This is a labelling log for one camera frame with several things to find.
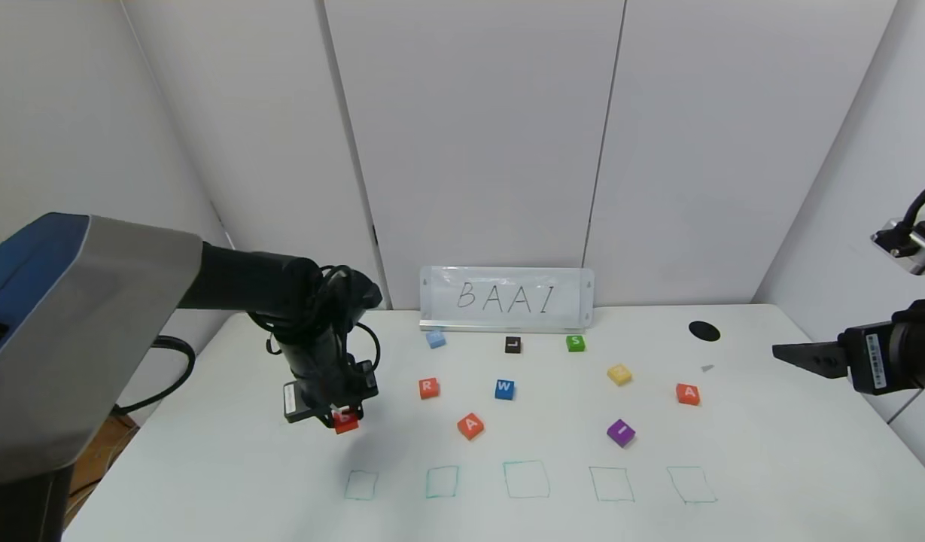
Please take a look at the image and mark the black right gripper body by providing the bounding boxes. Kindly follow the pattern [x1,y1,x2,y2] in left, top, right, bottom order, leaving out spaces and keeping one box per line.
[838,311,925,396]

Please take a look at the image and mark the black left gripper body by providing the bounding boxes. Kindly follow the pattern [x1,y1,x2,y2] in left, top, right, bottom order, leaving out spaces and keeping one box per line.
[276,322,379,425]

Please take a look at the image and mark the white BAAI sign board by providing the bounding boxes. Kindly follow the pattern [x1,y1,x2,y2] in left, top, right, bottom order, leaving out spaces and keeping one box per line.
[420,266,595,333]

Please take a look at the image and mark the thin black wrist cables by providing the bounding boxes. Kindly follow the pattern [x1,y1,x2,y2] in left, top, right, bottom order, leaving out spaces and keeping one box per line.
[266,265,382,377]

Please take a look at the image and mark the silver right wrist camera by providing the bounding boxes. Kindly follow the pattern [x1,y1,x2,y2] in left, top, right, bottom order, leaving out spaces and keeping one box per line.
[871,218,925,276]

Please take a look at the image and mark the thick black arm hose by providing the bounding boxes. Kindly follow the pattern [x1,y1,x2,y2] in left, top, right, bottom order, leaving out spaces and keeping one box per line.
[116,335,196,415]

